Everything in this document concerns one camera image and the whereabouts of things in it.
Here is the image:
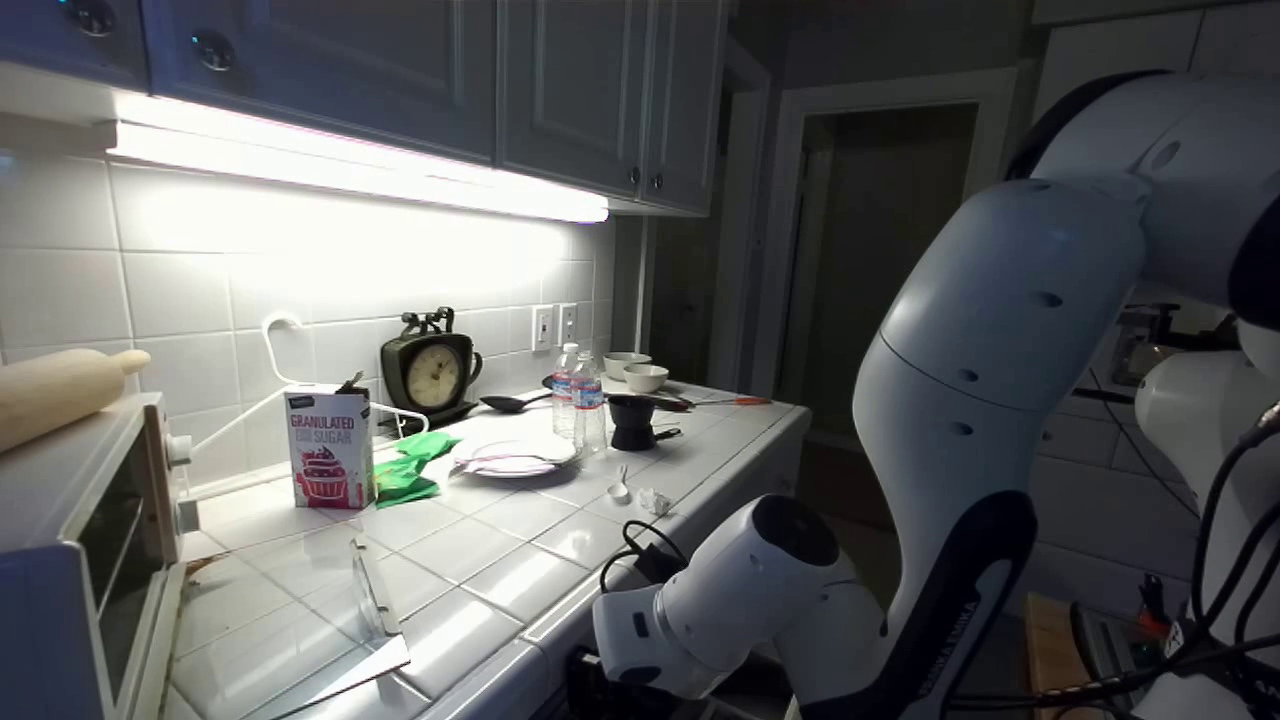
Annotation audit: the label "clear water bottle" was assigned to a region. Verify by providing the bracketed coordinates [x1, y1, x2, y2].
[551, 345, 606, 456]

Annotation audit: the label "white light switch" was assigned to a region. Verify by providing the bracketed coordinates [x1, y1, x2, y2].
[558, 305, 580, 345]

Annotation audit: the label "white wall outlet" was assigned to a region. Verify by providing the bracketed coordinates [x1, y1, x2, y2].
[530, 305, 558, 357]

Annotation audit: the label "black ladle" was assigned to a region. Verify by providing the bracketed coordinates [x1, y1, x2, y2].
[479, 389, 551, 417]

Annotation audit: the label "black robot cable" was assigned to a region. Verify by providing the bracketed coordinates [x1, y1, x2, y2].
[957, 410, 1280, 714]

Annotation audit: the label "white plate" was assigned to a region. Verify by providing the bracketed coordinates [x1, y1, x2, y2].
[455, 435, 575, 481]

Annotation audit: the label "black cup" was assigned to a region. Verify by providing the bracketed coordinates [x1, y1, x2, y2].
[607, 396, 673, 452]

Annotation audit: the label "white bowl far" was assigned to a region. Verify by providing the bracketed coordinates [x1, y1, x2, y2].
[599, 353, 651, 379]

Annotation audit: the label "white bowl near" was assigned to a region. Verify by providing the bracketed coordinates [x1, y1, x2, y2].
[624, 363, 670, 396]

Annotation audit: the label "white bowl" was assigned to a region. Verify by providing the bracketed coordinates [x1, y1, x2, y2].
[624, 363, 670, 396]
[599, 353, 651, 379]

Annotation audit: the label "upper blue cabinets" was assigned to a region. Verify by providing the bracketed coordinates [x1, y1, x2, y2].
[0, 0, 729, 216]

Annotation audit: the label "metal spatula on counter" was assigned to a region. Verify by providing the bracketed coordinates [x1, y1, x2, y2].
[273, 537, 418, 720]

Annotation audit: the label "under-cabinet light bar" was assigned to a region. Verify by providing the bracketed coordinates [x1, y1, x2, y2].
[106, 92, 607, 222]

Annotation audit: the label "pink white carton box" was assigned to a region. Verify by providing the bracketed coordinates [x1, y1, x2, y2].
[283, 389, 371, 506]

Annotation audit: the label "toaster oven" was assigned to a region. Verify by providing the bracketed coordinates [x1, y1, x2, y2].
[0, 392, 183, 720]

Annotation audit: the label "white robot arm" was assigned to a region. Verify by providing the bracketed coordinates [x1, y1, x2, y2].
[591, 73, 1280, 720]

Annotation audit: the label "green cloth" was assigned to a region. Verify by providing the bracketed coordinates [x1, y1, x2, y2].
[371, 433, 455, 505]

